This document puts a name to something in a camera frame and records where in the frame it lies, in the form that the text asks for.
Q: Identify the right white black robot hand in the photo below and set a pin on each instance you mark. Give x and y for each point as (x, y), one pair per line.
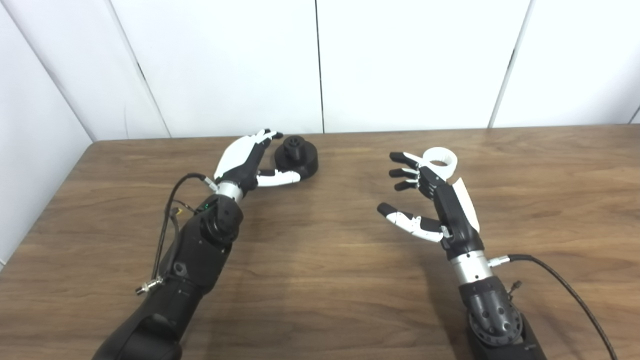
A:
(457, 220)

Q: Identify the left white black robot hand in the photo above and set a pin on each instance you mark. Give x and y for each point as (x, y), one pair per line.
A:
(242, 160)

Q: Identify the round black plastic part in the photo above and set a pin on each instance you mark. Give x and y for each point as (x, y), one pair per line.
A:
(305, 162)

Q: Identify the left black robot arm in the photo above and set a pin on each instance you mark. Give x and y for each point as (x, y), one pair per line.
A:
(200, 250)

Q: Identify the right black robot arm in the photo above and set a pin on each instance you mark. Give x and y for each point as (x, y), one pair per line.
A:
(487, 305)

